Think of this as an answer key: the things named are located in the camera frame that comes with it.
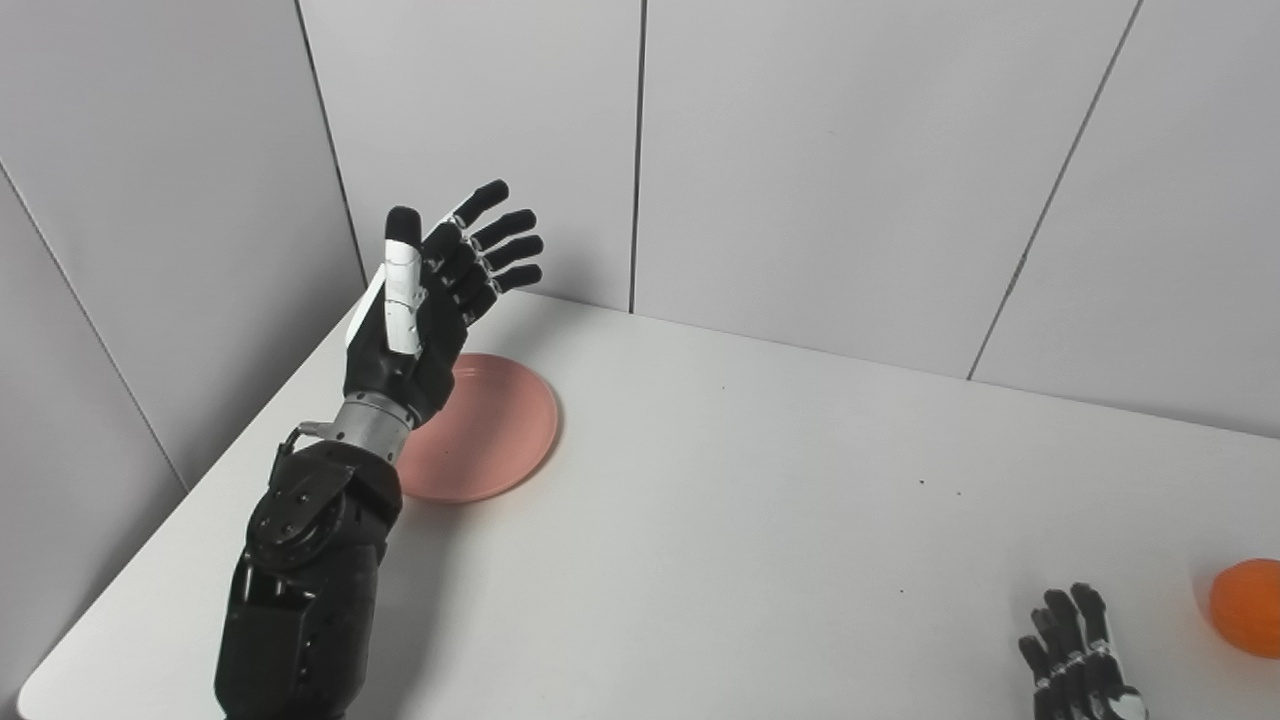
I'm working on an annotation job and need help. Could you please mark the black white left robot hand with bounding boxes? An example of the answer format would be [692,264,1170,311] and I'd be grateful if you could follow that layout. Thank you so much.
[343,180,545,429]

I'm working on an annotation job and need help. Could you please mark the orange fruit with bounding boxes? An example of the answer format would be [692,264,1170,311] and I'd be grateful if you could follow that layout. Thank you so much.
[1208,558,1280,659]

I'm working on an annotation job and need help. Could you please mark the pink round plate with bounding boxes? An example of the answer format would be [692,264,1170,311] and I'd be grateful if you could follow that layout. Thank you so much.
[397,352,560,504]

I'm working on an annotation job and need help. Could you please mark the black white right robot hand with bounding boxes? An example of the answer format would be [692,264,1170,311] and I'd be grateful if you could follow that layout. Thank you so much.
[1018,583,1149,720]

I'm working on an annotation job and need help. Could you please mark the thin grey left wrist cable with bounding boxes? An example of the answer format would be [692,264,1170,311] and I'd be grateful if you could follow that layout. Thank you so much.
[282,421,337,456]

